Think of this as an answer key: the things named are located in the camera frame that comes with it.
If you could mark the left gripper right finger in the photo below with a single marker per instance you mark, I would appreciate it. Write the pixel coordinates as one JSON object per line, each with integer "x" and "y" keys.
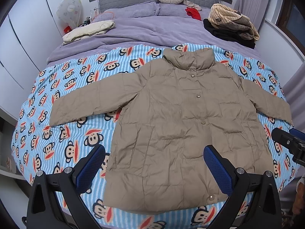
{"x": 264, "y": 210}

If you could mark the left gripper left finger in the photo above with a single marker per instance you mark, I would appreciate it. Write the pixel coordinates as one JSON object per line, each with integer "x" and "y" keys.
{"x": 44, "y": 210}

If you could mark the tan puffer jacket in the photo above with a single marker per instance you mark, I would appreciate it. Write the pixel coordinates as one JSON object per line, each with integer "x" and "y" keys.
{"x": 171, "y": 108}

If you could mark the black clothes pile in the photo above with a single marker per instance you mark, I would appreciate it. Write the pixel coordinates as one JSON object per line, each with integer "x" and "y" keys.
{"x": 227, "y": 35}

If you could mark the striped beige clothes pile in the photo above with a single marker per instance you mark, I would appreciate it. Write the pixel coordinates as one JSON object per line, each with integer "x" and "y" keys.
{"x": 225, "y": 18}

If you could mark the dark framed window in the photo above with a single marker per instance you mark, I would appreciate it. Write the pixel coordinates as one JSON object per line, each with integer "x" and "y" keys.
{"x": 291, "y": 21}

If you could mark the purple duvet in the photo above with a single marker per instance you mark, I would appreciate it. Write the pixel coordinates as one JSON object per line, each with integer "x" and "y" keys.
{"x": 155, "y": 31}

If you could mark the red garment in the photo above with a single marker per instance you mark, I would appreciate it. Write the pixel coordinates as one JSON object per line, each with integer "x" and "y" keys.
{"x": 193, "y": 13}

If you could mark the purple pillow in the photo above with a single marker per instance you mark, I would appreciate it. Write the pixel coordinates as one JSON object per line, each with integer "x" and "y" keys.
{"x": 173, "y": 10}

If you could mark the cream folded garment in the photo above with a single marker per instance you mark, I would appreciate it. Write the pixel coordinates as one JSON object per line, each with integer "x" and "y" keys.
{"x": 96, "y": 28}

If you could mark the white wardrobe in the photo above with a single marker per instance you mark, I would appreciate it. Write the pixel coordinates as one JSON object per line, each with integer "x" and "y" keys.
{"x": 28, "y": 36}

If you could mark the covered standing fan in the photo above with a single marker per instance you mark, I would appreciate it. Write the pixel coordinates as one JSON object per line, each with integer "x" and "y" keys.
{"x": 69, "y": 11}

